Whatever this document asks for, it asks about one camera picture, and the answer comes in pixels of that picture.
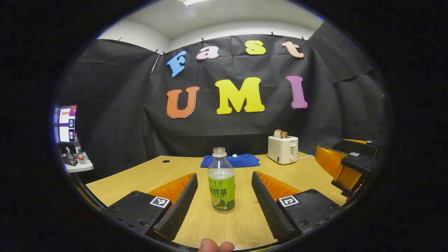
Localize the white side table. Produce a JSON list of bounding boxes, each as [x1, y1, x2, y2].
[[62, 153, 94, 173]]

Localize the blue folded cloth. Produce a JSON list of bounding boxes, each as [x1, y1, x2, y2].
[[200, 154, 260, 168]]

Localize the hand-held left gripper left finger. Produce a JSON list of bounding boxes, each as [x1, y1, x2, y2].
[[101, 172, 198, 243]]

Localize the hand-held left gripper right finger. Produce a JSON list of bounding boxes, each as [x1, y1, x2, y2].
[[251, 171, 346, 241]]

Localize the green label water bottle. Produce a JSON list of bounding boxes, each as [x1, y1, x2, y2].
[[207, 147, 236, 214]]

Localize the cream white toaster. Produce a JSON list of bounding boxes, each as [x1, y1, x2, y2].
[[268, 135, 299, 165]]

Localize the small red cap bottle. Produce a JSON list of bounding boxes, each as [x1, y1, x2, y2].
[[73, 133, 86, 165]]

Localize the computer monitor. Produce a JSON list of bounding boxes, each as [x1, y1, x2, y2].
[[54, 105, 77, 144]]

